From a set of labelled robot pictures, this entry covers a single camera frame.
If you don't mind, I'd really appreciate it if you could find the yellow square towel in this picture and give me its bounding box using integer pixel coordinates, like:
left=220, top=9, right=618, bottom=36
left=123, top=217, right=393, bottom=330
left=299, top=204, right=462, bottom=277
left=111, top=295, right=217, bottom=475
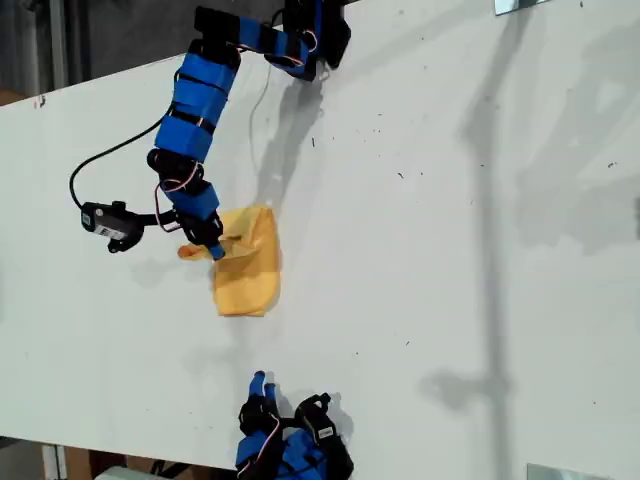
left=178, top=203, right=283, bottom=318

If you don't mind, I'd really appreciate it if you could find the white box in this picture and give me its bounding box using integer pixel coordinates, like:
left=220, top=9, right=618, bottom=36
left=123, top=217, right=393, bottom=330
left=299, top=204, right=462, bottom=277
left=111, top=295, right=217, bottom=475
left=94, top=465, right=151, bottom=480

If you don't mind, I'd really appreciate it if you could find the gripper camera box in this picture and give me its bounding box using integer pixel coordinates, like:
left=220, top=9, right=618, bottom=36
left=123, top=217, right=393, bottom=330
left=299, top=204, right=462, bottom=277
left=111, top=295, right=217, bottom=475
left=294, top=392, right=338, bottom=444
left=79, top=200, right=147, bottom=254

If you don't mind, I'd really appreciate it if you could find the camera black cable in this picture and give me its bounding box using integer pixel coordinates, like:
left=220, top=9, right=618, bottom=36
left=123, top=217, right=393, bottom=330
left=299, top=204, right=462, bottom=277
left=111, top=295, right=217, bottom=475
left=68, top=117, right=167, bottom=208

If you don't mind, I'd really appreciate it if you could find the grey metal post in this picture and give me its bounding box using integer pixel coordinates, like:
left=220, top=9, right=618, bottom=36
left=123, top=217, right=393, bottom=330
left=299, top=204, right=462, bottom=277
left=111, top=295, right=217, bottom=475
left=48, top=0, right=69, bottom=94

